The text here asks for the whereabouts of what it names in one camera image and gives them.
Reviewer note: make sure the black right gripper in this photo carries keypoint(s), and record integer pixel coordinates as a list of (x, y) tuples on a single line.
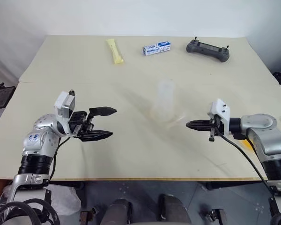
[(217, 127)]

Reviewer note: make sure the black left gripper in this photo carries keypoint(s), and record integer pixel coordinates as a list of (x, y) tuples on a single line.
[(79, 119)]

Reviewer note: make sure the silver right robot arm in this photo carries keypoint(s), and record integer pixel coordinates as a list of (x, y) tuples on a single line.
[(260, 124)]

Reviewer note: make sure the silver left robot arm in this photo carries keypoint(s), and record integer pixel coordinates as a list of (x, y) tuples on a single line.
[(37, 140)]

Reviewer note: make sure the pale yellow snack packet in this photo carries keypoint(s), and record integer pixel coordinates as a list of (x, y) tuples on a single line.
[(114, 52)]

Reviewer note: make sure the grey handheld remote controller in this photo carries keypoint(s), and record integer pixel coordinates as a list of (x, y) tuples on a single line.
[(207, 50)]

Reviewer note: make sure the white crumpled plastic bag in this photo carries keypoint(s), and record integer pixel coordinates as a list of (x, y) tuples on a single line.
[(65, 201)]

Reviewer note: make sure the blue and white carton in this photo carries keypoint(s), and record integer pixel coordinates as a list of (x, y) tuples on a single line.
[(155, 48)]

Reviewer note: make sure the dark rounded shape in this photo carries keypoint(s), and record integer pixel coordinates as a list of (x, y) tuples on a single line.
[(173, 209), (117, 212)]

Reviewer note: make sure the dark metal floor clamp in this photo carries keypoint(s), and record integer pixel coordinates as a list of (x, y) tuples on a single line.
[(213, 214), (87, 215)]

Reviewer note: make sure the dark mesh panel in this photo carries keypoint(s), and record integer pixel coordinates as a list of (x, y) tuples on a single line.
[(2, 98)]

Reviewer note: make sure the brown wooden board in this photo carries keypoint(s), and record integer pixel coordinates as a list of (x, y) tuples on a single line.
[(0, 186)]

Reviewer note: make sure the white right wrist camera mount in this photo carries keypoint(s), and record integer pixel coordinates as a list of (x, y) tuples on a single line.
[(221, 110)]

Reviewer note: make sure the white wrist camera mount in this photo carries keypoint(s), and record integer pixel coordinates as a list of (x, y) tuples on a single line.
[(221, 110), (61, 100)]

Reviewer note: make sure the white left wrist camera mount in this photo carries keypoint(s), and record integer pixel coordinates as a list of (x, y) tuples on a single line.
[(61, 100)]

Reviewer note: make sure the black table frame bar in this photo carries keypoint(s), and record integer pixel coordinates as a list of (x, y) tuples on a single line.
[(234, 185), (68, 185)]

